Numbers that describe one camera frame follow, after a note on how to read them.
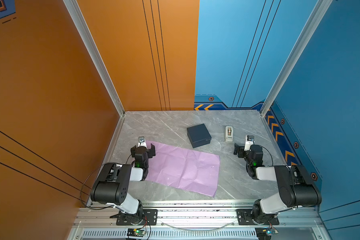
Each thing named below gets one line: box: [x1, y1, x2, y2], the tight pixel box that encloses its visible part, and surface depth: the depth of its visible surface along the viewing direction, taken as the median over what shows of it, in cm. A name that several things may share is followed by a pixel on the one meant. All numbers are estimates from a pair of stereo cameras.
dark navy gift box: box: [187, 123, 212, 149], surface depth 101 cm
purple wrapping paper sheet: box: [145, 140, 221, 197], surface depth 92 cm
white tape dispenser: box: [225, 126, 234, 143], surface depth 104 cm
